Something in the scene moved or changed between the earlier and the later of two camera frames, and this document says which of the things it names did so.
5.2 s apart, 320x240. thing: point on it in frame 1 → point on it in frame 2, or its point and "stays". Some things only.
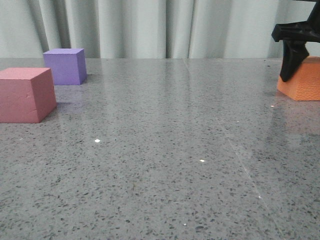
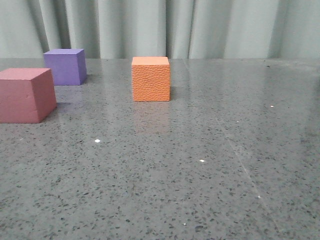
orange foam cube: [304, 84] → [150, 79]
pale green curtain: [148, 29] stays
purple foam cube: [68, 65] stays
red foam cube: [27, 95] stays
